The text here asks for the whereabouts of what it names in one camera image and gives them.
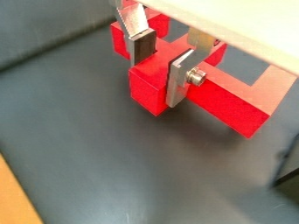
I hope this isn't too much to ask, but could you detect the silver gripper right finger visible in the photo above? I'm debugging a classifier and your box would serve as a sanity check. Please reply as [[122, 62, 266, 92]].
[[166, 27, 217, 108]]

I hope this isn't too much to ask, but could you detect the red E-shaped block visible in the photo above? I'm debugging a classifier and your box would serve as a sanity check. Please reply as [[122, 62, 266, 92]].
[[111, 0, 299, 137]]

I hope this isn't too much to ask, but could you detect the yellow base board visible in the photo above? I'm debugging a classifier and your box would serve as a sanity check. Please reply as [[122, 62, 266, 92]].
[[0, 154, 43, 224]]

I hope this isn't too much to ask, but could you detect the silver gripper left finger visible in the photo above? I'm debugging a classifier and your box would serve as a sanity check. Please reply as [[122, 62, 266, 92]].
[[115, 0, 157, 66]]

